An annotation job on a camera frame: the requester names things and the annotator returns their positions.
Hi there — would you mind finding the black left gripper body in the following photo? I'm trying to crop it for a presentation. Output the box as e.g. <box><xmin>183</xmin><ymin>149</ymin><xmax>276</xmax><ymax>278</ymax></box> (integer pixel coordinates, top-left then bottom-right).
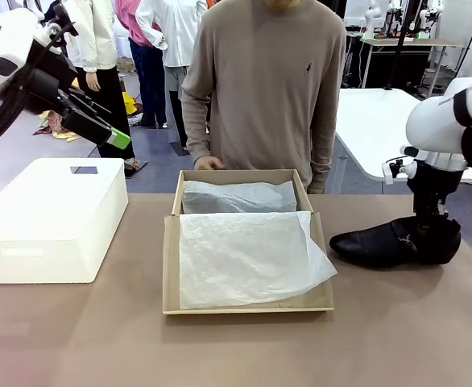
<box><xmin>18</xmin><ymin>42</ymin><xmax>80</xmax><ymax>118</ymax></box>

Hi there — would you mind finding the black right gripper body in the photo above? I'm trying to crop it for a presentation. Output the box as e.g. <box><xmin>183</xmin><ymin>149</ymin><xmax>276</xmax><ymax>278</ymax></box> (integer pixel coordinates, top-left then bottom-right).
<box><xmin>407</xmin><ymin>160</ymin><xmax>465</xmax><ymax>207</ymax></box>

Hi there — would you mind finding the black leather shoe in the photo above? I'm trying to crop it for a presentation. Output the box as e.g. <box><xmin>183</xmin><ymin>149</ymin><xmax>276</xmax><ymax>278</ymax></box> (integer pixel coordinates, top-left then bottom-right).
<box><xmin>329</xmin><ymin>216</ymin><xmax>462</xmax><ymax>269</ymax></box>

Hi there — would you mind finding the white tissue paper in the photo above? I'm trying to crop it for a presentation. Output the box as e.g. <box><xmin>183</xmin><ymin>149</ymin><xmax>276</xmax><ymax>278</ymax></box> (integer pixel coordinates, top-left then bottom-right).
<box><xmin>178</xmin><ymin>180</ymin><xmax>338</xmax><ymax>310</ymax></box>

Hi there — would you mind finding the person's right forearm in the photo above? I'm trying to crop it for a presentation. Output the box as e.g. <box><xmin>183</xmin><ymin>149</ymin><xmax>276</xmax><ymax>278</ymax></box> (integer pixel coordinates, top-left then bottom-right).
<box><xmin>180</xmin><ymin>86</ymin><xmax>213</xmax><ymax>164</ymax></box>

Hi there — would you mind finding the person's left forearm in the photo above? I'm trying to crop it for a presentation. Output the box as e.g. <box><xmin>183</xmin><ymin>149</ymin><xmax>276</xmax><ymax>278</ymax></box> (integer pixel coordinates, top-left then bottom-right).
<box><xmin>307</xmin><ymin>100</ymin><xmax>344</xmax><ymax>194</ymax></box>

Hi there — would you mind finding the white plastic storage box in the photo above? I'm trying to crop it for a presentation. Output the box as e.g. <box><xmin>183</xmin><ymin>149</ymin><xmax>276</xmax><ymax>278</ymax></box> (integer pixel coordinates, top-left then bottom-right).
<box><xmin>0</xmin><ymin>157</ymin><xmax>129</xmax><ymax>285</ymax></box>

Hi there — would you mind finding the brown cardboard shoe box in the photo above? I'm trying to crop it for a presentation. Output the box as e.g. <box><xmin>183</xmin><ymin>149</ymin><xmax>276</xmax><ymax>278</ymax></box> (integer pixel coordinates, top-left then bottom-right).
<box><xmin>162</xmin><ymin>169</ymin><xmax>335</xmax><ymax>315</ymax></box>

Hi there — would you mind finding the person's right hand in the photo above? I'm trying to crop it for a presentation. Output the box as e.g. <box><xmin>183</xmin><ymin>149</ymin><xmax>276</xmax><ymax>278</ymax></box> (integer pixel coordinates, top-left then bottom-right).
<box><xmin>194</xmin><ymin>156</ymin><xmax>227</xmax><ymax>171</ymax></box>

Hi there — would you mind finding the colourful clothes pile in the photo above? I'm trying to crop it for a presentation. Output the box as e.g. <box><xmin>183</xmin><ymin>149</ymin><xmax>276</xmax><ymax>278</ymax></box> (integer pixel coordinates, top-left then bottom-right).
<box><xmin>32</xmin><ymin>76</ymin><xmax>144</xmax><ymax>142</ymax></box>

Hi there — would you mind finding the mannequin in pink top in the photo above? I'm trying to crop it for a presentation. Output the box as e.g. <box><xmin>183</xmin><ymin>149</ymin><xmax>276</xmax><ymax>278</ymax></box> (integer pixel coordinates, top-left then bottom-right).
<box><xmin>114</xmin><ymin>0</ymin><xmax>168</xmax><ymax>129</ymax></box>

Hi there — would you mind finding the white table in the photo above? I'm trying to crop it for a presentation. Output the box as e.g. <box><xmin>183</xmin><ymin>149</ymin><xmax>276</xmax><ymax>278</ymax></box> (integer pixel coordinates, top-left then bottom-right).
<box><xmin>334</xmin><ymin>87</ymin><xmax>472</xmax><ymax>183</ymax></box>

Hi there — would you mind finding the mannequin in white shirt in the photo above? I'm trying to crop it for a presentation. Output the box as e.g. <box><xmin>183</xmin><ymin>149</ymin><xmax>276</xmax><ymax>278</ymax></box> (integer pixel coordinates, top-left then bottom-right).
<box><xmin>135</xmin><ymin>0</ymin><xmax>209</xmax><ymax>152</ymax></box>

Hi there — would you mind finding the thick black pole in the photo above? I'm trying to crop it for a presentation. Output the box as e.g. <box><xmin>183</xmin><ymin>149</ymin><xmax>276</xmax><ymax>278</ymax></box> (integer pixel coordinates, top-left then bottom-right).
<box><xmin>383</xmin><ymin>0</ymin><xmax>422</xmax><ymax>91</ymax></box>

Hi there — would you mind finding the person in beige sweater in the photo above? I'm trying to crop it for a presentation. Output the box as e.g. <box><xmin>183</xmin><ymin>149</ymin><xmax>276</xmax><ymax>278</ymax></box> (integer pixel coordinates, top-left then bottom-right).
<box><xmin>180</xmin><ymin>0</ymin><xmax>348</xmax><ymax>194</ymax></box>

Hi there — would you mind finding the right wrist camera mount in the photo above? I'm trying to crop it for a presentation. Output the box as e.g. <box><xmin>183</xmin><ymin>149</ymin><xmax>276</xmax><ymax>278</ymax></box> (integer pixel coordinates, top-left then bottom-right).
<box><xmin>382</xmin><ymin>158</ymin><xmax>418</xmax><ymax>185</ymax></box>

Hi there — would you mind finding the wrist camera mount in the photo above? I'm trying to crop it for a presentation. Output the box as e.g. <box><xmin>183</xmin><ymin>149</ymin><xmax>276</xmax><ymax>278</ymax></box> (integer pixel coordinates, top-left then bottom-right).
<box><xmin>32</xmin><ymin>3</ymin><xmax>80</xmax><ymax>53</ymax></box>
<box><xmin>382</xmin><ymin>158</ymin><xmax>418</xmax><ymax>185</ymax></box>

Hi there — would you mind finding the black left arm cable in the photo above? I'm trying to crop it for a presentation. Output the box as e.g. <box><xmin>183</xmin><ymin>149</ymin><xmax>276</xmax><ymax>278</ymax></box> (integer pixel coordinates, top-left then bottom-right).
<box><xmin>0</xmin><ymin>23</ymin><xmax>78</xmax><ymax>151</ymax></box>

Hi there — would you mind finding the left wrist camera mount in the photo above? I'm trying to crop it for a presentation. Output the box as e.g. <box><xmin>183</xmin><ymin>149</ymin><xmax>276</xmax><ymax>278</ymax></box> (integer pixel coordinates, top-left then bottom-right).
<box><xmin>32</xmin><ymin>3</ymin><xmax>80</xmax><ymax>53</ymax></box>

